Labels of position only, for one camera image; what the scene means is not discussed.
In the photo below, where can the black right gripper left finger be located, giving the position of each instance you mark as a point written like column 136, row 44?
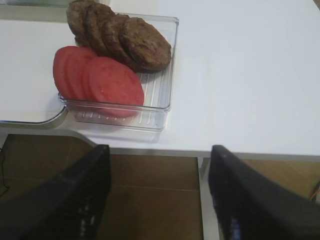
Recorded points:
column 67, row 207

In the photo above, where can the white serving tray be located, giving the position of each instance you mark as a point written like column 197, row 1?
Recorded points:
column 28, row 95

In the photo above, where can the front brown meat patty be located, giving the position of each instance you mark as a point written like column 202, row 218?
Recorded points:
column 145, row 45

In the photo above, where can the front red tomato slice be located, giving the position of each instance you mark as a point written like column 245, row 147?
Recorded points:
column 112, row 82

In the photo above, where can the clear patty tomato container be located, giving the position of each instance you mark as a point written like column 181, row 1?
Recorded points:
column 157, row 87

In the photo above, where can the rear brown meat patty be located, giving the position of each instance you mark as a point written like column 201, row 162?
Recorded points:
column 75, row 14

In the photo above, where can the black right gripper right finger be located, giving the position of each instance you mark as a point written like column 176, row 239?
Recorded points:
column 249, row 206

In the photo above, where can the brown meat patty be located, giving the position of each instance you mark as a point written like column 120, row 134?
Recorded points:
column 145, row 45
column 110, row 35
column 75, row 14
column 95, row 16

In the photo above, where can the red tomato slice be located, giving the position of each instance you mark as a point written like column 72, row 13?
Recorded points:
column 74, row 69
column 58, row 69
column 112, row 82

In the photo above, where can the rear red tomato slice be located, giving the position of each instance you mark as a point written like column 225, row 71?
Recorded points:
column 58, row 69

